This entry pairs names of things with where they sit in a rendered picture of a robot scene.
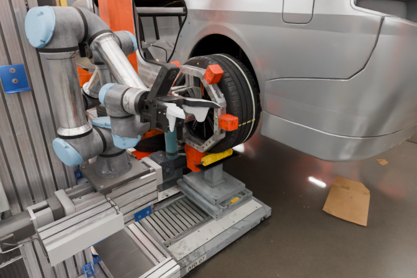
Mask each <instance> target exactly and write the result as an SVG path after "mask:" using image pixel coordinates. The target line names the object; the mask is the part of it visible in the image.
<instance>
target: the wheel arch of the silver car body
mask: <svg viewBox="0 0 417 278"><path fill-rule="evenodd" d="M240 47H241V45H240V44H239V43H238V42H237V41H236V40H234V39H233V38H231V37H230V36H228V35H226V34H223V33H220V32H210V33H207V34H205V35H203V36H202V37H201V38H199V39H198V40H197V41H196V42H195V43H194V45H193V46H192V48H191V50H190V52H189V54H188V57H187V60H188V59H190V58H193V57H196V56H204V55H213V54H219V53H224V54H227V55H231V56H234V57H236V56H237V55H238V58H237V59H239V54H240ZM241 48H242V47H241ZM242 50H243V53H242V60H241V62H242V63H243V64H244V65H245V66H246V67H247V69H249V72H250V73H251V75H252V76H253V78H254V80H255V82H256V85H257V87H258V88H257V89H259V90H260V93H261V88H260V85H259V81H258V77H257V74H256V71H255V69H254V66H253V64H252V62H251V60H250V59H249V56H248V55H247V54H246V52H245V51H244V49H243V48H242ZM187 60H186V61H187ZM261 104H262V95H261ZM262 112H263V110H262ZM261 127H262V119H261ZM260 132H261V128H260V131H259V134H260Z"/></svg>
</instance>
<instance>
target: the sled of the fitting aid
mask: <svg viewBox="0 0 417 278"><path fill-rule="evenodd" d="M177 188H178V189H179V190H180V191H181V192H182V193H184V194H185V195H186V196H188V198H190V199H191V200H192V201H193V202H195V203H196V204H197V205H198V206H199V207H200V208H202V209H203V210H204V211H206V212H207V213H208V214H209V215H210V216H211V217H213V218H214V219H215V220H216V221H218V220H219V219H221V218H223V217H224V216H226V215H228V214H229V213H231V212H233V211H234V210H236V209H238V208H239V207H241V206H242V205H244V204H246V203H248V202H249V201H251V200H252V194H253V192H252V191H250V190H249V189H247V188H245V189H244V190H242V191H240V192H239V193H237V194H235V195H233V196H231V197H230V198H228V199H226V200H224V201H223V202H220V203H219V204H217V205H215V204H213V203H212V202H211V201H209V200H208V199H207V198H206V197H204V196H203V195H202V194H201V193H199V192H198V191H196V190H195V189H194V188H193V187H191V186H190V185H188V183H186V182H185V181H183V177H182V178H180V179H178V180H177Z"/></svg>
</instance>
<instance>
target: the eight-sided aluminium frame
mask: <svg viewBox="0 0 417 278"><path fill-rule="evenodd" d="M179 68H180V71H179V73H178V74H177V76H176V78H175V80H174V82H173V85H172V87H176V86H179V85H180V83H181V81H182V80H183V79H184V77H185V75H186V73H187V74H189V75H194V76H196V77H199V78H200V80H201V82H202V83H203V85H204V87H205V89H206V91H207V92H208V94H209V96H210V98H211V100H212V102H215V103H216V104H218V105H219V106H220V109H216V108H214V134H213V136H211V137H210V138H209V139H208V140H207V141H206V142H203V141H201V140H199V139H197V138H196V137H193V136H192V135H191V134H190V133H189V131H188V129H187V127H186V125H185V124H184V127H183V128H182V131H183V139H184V142H186V143H187V144H188V145H190V146H191V147H193V148H195V149H196V150H198V151H200V152H201V153H203V152H205V151H207V150H209V149H211V148H212V147H213V146H214V145H216V144H217V143H218V142H219V141H220V140H221V139H223V138H224V137H225V134H226V131H225V130H224V129H222V128H219V127H218V117H219V116H221V115H225V114H226V100H225V97H224V96H223V95H222V93H221V91H220V90H219V88H218V86H217V84H216V83H215V84H208V83H207V82H206V80H205V79H204V77H203V76H204V73H205V71H206V69H203V68H198V67H195V66H190V65H182V66H179Z"/></svg>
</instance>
